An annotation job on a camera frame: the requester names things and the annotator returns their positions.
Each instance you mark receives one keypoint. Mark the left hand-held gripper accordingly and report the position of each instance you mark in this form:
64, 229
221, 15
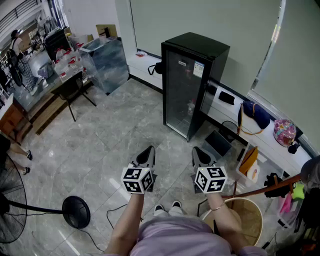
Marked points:
136, 180

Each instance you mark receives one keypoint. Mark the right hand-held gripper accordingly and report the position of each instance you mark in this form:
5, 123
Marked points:
212, 178

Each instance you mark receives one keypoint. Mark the black shoulder bag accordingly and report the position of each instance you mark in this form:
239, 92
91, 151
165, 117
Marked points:
158, 68

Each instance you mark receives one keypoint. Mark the person's left forearm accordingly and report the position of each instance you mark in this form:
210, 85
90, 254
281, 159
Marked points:
125, 220

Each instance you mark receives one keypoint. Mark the person's right forearm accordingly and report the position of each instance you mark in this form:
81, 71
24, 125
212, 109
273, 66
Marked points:
225, 220

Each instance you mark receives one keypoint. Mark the black glass-door mini fridge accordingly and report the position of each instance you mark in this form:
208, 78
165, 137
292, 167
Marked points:
197, 42

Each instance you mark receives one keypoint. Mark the grey box black lid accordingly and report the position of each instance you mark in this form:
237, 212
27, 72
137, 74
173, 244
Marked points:
217, 143

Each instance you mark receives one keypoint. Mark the yellow bag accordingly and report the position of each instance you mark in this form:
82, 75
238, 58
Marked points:
248, 160

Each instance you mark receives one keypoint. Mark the person's left shoe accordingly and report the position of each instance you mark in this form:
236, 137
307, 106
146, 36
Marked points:
158, 207

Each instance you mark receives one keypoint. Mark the person's shoe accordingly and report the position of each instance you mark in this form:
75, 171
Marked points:
158, 207
176, 204

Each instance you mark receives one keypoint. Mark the person's right shoe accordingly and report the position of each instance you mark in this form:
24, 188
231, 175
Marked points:
176, 204

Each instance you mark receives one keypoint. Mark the white cloth item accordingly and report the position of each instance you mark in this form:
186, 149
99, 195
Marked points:
253, 171

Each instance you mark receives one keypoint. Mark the person's grey trousers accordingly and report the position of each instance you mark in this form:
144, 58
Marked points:
167, 213

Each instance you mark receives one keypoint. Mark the wooden coat rack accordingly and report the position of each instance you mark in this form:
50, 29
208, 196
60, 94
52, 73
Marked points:
255, 192

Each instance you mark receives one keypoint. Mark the flat black pouch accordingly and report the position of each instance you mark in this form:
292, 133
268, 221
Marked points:
226, 98

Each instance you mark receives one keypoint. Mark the clear plastic storage bin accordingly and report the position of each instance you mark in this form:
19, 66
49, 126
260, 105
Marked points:
270, 167

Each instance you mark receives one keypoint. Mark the black waist device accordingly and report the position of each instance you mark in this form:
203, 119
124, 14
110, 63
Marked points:
216, 227

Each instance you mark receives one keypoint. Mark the white round tub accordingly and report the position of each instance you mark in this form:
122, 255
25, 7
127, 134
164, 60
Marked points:
247, 215

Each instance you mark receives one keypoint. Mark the black garment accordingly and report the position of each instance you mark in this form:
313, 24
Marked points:
275, 186

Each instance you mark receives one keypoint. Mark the person's purple shirt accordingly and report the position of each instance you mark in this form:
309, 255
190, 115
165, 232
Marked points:
175, 237

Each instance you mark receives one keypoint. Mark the pink patterned round bag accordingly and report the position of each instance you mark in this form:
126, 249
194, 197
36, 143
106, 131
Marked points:
285, 132

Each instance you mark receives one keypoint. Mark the black standing fan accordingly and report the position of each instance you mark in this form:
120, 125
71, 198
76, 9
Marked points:
76, 212

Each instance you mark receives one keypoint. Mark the small black pouch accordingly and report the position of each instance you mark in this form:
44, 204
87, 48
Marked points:
293, 148

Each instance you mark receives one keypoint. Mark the white window ledge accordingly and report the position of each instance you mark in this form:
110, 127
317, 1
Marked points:
142, 65

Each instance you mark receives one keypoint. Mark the clear bin pink contents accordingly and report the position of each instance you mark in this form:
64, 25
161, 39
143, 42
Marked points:
287, 210

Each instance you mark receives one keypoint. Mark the neon green cloth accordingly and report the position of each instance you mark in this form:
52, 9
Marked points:
298, 191

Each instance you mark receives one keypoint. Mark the black metal chair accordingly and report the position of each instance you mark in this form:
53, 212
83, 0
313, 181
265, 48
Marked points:
71, 90

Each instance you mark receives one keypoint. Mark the red white plastic wrapper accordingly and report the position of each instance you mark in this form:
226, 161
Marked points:
141, 53

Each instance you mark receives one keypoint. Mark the wooden table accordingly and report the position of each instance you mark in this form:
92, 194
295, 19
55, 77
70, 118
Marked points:
47, 112

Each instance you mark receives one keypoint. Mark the grey garment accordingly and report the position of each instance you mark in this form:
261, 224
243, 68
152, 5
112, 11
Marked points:
311, 172

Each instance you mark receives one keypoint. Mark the cluster of clear water jugs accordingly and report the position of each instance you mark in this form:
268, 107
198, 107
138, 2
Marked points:
67, 63

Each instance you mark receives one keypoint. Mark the black faucet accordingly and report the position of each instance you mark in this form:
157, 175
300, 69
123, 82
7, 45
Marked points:
107, 32

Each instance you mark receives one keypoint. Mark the grey roller blind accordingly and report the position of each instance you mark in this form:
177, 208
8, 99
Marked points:
200, 20
300, 62

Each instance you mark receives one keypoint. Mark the wooden cabinet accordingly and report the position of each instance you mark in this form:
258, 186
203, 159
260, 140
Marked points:
12, 120

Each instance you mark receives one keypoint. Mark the black storage rack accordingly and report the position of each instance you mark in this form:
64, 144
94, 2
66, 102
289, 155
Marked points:
56, 43

